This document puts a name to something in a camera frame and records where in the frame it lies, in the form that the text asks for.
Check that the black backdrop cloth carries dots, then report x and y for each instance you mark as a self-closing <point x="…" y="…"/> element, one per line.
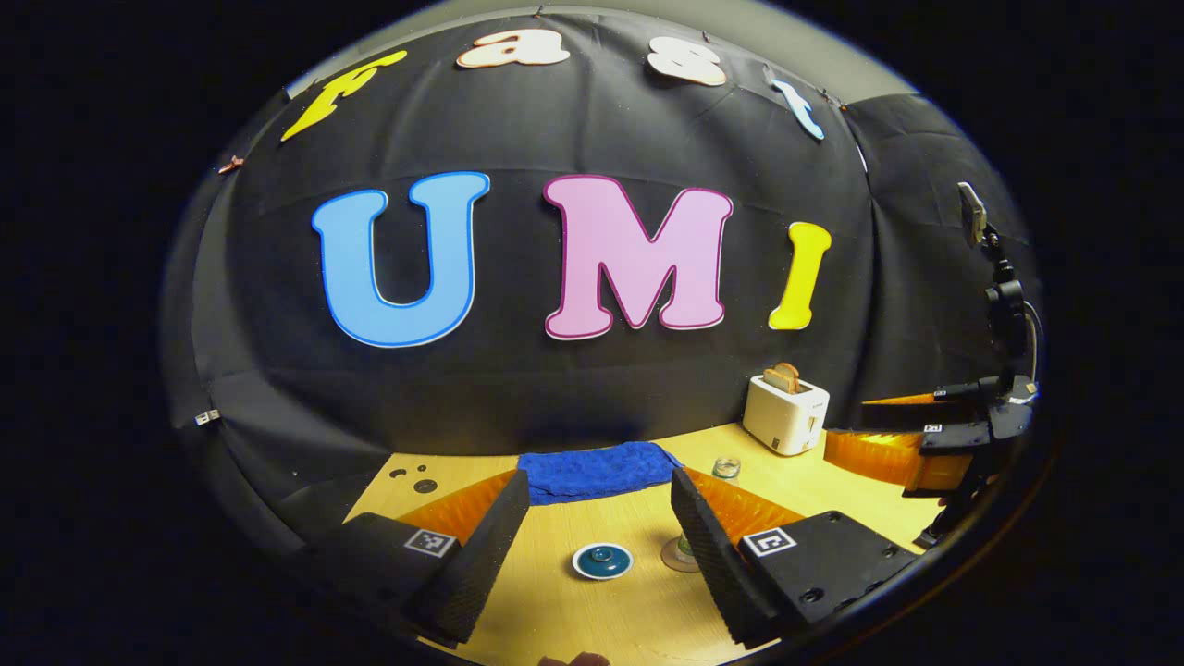
<point x="518" y="388"/>

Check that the black camera stand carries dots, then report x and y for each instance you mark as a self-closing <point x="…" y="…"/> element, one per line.
<point x="1004" y="296"/>

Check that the white toaster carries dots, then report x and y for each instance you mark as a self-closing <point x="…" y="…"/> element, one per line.
<point x="782" y="421"/>

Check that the white teacup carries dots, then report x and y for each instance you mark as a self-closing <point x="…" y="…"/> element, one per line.
<point x="603" y="579"/>

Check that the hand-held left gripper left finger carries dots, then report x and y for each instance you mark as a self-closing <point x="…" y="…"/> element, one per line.
<point x="481" y="546"/>

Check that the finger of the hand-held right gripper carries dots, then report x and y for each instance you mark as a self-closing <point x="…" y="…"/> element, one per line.
<point x="869" y="458"/>
<point x="962" y="394"/>

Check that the brown toast slice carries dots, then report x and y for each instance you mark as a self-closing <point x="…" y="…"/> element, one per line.
<point x="775" y="380"/>
<point x="791" y="373"/>

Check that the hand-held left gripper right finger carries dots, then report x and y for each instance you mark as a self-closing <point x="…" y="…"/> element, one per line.
<point x="712" y="555"/>

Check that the blue towel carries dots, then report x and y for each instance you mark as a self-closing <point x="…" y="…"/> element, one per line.
<point x="592" y="472"/>

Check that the clear plastic water bottle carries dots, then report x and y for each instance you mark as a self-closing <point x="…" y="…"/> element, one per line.
<point x="726" y="468"/>

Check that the white cloth clip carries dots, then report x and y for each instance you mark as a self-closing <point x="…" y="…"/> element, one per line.
<point x="207" y="417"/>

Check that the brown cloth clip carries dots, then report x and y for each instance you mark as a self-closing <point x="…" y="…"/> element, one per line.
<point x="231" y="165"/>

